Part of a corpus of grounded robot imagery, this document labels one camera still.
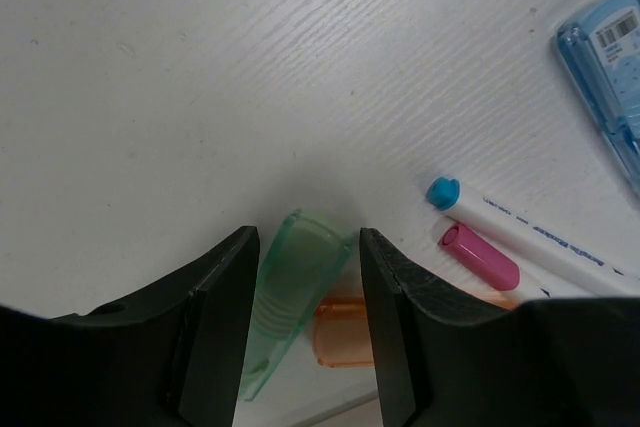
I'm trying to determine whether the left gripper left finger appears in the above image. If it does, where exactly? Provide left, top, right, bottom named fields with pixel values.
left=1, top=226, right=260, bottom=426

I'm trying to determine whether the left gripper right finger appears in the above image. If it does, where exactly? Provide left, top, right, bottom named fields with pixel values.
left=359, top=228, right=639, bottom=426

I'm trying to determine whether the blue capped white marker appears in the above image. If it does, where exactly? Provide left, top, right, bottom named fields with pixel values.
left=426, top=177, right=639, bottom=297

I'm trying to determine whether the pink capped white marker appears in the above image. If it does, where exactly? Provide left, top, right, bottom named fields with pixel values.
left=437, top=221, right=556, bottom=301

